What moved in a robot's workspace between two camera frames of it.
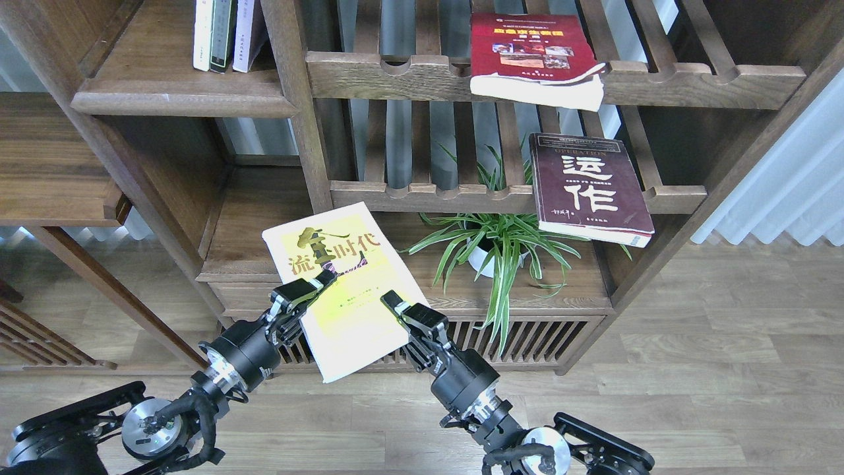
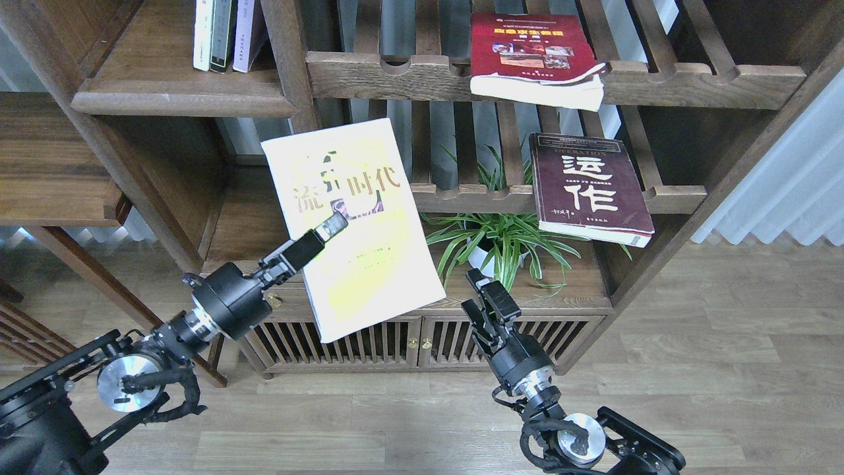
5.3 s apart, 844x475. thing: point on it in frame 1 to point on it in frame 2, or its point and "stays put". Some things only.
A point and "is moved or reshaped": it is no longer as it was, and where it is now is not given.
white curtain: [798, 190] stays put
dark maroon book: [587, 187] stays put
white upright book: [202, 47] stays put
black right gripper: [461, 376] to [515, 357]
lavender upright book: [243, 34] stays put
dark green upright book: [224, 26] stays put
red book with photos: [542, 58] stays put
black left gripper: [254, 346] to [235, 303]
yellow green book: [349, 324] is moved or reshaped
